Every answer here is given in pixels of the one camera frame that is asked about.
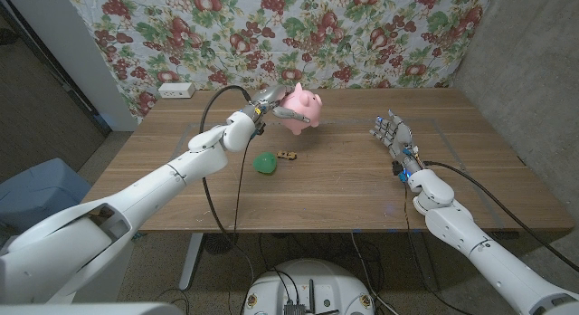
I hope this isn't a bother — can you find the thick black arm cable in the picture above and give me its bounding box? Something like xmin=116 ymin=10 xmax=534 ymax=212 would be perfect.
xmin=199 ymin=84 xmax=254 ymax=280
xmin=422 ymin=159 xmax=579 ymax=274

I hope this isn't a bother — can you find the floral fruit print backdrop cloth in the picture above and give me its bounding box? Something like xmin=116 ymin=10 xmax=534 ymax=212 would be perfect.
xmin=62 ymin=0 xmax=497 ymax=124

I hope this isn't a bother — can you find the blue-grey bin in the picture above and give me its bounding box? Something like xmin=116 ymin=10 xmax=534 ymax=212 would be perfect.
xmin=0 ymin=157 xmax=92 ymax=234

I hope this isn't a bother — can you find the pink plastic piggy bank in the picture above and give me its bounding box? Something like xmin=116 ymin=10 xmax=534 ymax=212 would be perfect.
xmin=280 ymin=81 xmax=324 ymax=137

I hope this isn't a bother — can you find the white table leg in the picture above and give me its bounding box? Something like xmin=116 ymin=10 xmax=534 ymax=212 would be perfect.
xmin=178 ymin=232 xmax=204 ymax=291

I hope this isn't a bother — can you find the green ball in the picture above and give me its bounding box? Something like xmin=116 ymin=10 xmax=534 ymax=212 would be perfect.
xmin=252 ymin=151 xmax=278 ymax=175

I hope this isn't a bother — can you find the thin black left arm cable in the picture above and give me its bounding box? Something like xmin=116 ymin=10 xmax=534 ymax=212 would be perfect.
xmin=228 ymin=133 xmax=254 ymax=315

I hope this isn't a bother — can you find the grey floor cable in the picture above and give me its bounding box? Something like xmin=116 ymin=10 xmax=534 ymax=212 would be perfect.
xmin=350 ymin=232 xmax=400 ymax=315

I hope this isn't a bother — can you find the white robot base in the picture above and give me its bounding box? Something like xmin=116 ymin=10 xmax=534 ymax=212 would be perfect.
xmin=242 ymin=259 xmax=375 ymax=315

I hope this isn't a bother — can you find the white power strip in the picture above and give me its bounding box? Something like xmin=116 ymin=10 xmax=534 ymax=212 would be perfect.
xmin=157 ymin=81 xmax=196 ymax=100

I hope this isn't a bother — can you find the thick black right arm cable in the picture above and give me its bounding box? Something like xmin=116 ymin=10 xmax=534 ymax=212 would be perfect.
xmin=422 ymin=159 xmax=579 ymax=274

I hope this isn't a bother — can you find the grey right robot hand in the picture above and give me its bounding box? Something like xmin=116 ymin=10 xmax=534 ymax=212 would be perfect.
xmin=368 ymin=109 xmax=425 ymax=175

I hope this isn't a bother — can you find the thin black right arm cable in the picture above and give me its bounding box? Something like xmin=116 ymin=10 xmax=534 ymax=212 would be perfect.
xmin=403 ymin=179 xmax=476 ymax=315

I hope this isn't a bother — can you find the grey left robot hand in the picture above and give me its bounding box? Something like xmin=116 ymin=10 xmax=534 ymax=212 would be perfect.
xmin=242 ymin=83 xmax=313 ymax=135

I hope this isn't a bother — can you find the round black floor fan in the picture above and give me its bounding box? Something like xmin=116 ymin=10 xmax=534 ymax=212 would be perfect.
xmin=202 ymin=232 xmax=240 ymax=255

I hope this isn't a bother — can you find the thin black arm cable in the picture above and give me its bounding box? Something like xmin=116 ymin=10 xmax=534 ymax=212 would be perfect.
xmin=403 ymin=179 xmax=476 ymax=315
xmin=228 ymin=133 xmax=254 ymax=315

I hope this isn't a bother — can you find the grey table leg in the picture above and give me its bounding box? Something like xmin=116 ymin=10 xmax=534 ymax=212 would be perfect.
xmin=409 ymin=232 xmax=441 ymax=292

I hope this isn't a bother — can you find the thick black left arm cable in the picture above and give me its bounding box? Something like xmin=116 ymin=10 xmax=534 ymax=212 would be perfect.
xmin=199 ymin=84 xmax=254 ymax=280

